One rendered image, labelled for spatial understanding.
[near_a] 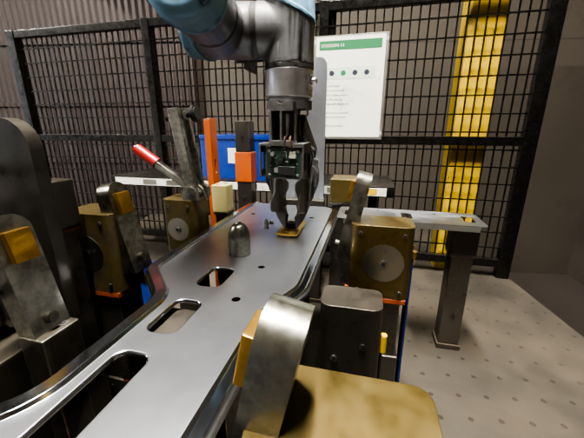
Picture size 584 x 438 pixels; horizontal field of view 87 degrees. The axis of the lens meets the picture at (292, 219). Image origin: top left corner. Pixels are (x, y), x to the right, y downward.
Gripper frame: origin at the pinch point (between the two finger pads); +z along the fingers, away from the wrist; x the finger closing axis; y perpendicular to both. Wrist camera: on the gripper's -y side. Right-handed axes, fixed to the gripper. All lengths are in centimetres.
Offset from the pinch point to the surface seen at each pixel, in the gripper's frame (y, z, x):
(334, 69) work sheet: -54, -34, 0
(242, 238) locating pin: 13.9, -0.8, -4.0
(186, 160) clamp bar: 1.8, -10.2, -19.4
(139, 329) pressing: 32.0, 2.0, -6.7
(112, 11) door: -172, -97, -180
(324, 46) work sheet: -54, -40, -3
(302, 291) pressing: 20.9, 2.3, 6.5
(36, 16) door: -162, -95, -240
